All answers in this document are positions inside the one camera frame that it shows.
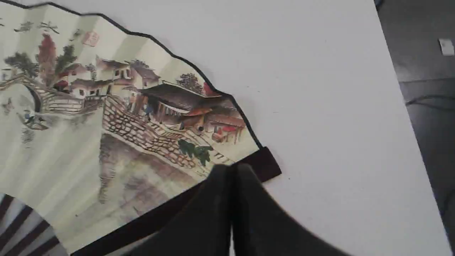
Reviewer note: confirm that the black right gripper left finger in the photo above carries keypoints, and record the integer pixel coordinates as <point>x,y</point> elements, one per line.
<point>202,228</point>

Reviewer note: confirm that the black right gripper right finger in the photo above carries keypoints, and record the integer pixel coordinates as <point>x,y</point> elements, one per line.
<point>261,227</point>

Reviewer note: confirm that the painted paper folding fan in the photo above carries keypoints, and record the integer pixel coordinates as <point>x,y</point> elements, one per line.
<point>105,133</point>

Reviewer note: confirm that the white paper scrap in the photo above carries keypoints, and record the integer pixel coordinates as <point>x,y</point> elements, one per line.
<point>447,47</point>

